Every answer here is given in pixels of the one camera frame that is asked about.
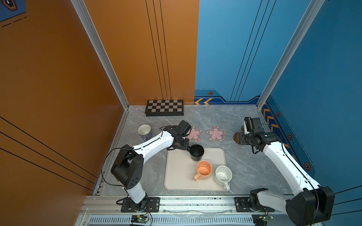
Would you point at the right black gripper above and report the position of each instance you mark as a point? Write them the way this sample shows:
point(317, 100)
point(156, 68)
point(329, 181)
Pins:
point(242, 141)

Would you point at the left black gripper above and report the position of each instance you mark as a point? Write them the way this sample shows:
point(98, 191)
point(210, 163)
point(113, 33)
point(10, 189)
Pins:
point(186, 145)

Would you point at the brown wooden round coaster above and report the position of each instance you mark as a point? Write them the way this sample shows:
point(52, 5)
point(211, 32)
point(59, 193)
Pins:
point(236, 138)

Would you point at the pink flower coaster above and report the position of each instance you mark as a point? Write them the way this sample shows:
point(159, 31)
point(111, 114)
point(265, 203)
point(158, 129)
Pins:
point(216, 134)
point(195, 134)

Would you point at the black mug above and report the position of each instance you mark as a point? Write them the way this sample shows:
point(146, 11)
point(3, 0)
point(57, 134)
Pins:
point(196, 152)

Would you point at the blue woven round coaster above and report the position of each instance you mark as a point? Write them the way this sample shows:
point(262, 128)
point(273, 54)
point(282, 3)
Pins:
point(145, 139)

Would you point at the purple mug white inside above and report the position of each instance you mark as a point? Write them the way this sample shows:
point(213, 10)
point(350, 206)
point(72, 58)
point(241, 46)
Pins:
point(145, 130)

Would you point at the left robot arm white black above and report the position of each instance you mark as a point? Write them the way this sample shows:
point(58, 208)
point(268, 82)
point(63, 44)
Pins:
point(128, 165)

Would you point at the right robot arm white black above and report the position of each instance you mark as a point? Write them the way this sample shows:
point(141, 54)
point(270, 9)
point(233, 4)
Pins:
point(310, 203)

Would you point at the beige serving tray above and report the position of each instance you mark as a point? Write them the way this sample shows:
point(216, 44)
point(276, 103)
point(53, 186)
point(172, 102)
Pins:
point(181, 169)

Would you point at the orange pink mug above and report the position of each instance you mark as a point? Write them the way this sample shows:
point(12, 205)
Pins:
point(204, 170)

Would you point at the brown white chessboard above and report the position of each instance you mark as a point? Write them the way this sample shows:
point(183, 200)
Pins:
point(164, 108)

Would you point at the right small circuit board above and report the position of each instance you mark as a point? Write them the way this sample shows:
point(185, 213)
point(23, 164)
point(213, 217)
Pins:
point(262, 220)

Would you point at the green circuit board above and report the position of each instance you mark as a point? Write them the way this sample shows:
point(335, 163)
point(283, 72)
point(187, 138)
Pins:
point(140, 220)

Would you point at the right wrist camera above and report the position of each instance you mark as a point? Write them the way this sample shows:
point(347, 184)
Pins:
point(253, 125)

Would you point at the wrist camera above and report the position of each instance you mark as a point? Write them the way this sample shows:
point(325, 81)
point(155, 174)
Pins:
point(253, 125)
point(182, 129)

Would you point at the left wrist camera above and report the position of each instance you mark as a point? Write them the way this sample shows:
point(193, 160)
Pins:
point(182, 129)

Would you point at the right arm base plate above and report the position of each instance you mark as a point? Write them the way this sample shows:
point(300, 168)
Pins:
point(247, 204)

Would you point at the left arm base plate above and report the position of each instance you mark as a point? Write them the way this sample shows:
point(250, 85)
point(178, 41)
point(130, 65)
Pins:
point(148, 204)

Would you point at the aluminium rail frame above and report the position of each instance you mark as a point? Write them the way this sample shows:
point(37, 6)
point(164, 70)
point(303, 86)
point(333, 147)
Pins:
point(175, 210)

